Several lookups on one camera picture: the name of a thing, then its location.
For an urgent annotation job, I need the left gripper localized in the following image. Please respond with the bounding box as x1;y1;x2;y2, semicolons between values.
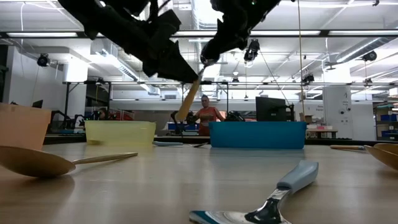
118;9;200;83

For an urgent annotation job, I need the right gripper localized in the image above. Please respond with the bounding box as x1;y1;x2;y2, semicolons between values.
200;0;256;66

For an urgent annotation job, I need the yellow-handled metal utensil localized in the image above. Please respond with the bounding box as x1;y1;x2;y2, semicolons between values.
175;60;208;123

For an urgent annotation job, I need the blue-handled metal utensil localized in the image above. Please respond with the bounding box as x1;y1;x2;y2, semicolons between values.
152;141;208;149

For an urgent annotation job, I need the person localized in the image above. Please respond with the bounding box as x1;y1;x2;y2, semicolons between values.
194;94;225;137

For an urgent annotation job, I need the black computer monitor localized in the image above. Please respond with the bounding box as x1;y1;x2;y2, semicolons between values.
255;96;295;123

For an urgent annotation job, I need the red bin shelf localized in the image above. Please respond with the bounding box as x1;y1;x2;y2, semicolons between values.
107;108;135;121

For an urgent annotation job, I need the blue plastic bin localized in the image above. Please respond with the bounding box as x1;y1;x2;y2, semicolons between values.
208;121;308;150

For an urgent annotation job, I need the yellow plastic bin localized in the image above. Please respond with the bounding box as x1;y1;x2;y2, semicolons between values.
85;120;157;147

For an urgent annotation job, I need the background table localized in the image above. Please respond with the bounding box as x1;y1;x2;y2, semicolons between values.
306;128;339;140

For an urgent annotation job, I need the wooden spoon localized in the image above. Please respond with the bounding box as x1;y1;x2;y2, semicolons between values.
374;142;398;155
329;144;367;152
364;145;398;171
0;145;139;179

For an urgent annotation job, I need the orange plastic bin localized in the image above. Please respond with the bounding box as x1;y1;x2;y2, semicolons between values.
0;103;52;151

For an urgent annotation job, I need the storage shelf with bins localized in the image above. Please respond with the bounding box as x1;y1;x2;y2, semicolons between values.
372;102;398;141

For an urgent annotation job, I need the black overhead camera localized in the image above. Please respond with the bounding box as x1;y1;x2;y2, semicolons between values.
243;39;261;63

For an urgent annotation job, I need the hanging cable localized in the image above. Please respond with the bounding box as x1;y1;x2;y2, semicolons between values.
297;0;305;123

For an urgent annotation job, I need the black table edge rail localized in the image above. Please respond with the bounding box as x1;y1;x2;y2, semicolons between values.
42;134;398;146

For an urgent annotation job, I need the blue-handled metal spoon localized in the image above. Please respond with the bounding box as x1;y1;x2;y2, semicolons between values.
188;160;320;224

